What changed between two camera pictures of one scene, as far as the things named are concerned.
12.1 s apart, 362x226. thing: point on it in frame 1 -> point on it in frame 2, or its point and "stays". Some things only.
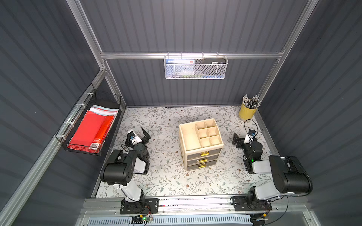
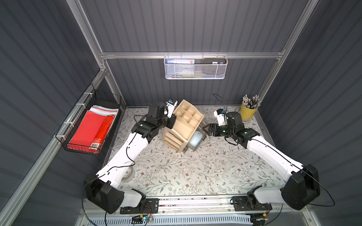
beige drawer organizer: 201,144 -> 187,118
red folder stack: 93,129 stays
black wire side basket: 86,129 stays
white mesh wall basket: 195,67 stays
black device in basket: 214,60 stays
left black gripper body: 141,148 -> 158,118
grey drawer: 203,154 -> 201,128
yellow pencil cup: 246,113 stays
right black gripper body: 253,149 -> 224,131
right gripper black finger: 235,138 -> 209,129
